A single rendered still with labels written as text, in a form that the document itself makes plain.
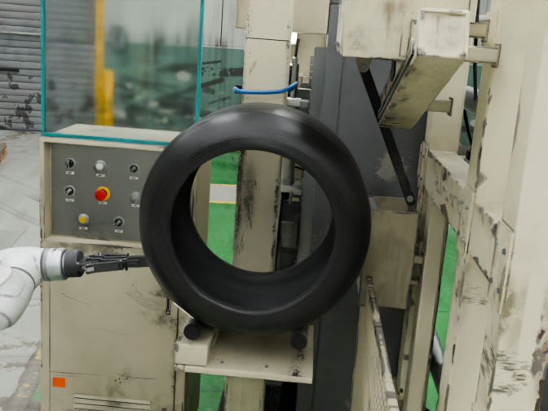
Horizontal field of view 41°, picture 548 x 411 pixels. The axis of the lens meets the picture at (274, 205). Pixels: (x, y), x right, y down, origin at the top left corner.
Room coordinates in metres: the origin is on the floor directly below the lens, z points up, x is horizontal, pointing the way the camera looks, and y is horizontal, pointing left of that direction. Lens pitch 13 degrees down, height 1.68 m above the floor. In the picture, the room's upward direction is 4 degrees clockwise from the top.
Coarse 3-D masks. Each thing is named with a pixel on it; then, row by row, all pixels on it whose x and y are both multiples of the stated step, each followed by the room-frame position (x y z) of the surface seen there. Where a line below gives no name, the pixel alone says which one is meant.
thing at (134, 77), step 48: (48, 0) 2.52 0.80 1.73; (96, 0) 2.52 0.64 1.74; (144, 0) 2.51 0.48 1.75; (192, 0) 2.50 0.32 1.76; (48, 48) 2.52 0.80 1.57; (96, 48) 2.52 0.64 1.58; (144, 48) 2.51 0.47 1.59; (192, 48) 2.50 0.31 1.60; (48, 96) 2.52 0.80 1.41; (96, 96) 2.52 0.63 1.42; (144, 96) 2.51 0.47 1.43; (192, 96) 2.50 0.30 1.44
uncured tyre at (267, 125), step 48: (192, 144) 1.76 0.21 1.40; (240, 144) 1.74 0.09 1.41; (288, 144) 1.74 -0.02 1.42; (336, 144) 1.79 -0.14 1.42; (144, 192) 1.79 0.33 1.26; (336, 192) 1.73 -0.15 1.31; (144, 240) 1.78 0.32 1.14; (192, 240) 2.04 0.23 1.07; (336, 240) 1.73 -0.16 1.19; (192, 288) 1.74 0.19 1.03; (240, 288) 2.02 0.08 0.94; (288, 288) 2.02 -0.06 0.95; (336, 288) 1.74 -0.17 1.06
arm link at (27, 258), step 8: (8, 248) 1.90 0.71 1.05; (16, 248) 1.89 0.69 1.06; (24, 248) 1.89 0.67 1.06; (32, 248) 1.89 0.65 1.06; (40, 248) 1.90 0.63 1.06; (0, 256) 1.87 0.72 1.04; (8, 256) 1.86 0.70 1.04; (16, 256) 1.85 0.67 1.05; (24, 256) 1.85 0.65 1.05; (32, 256) 1.86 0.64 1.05; (40, 256) 1.87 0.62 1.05; (0, 264) 1.84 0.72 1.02; (8, 264) 1.82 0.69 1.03; (16, 264) 1.82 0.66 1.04; (24, 264) 1.83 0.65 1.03; (32, 264) 1.84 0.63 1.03; (40, 264) 1.85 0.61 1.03; (32, 272) 1.83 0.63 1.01; (40, 272) 1.85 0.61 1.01; (40, 280) 1.86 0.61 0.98
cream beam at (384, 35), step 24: (360, 0) 1.51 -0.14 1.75; (384, 0) 1.51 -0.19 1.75; (408, 0) 1.51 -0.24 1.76; (432, 0) 1.50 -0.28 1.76; (456, 0) 1.50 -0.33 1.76; (360, 24) 1.51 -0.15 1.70; (384, 24) 1.51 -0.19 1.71; (408, 24) 1.50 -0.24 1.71; (360, 48) 1.51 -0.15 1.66; (384, 48) 1.51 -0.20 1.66; (408, 48) 1.50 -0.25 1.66
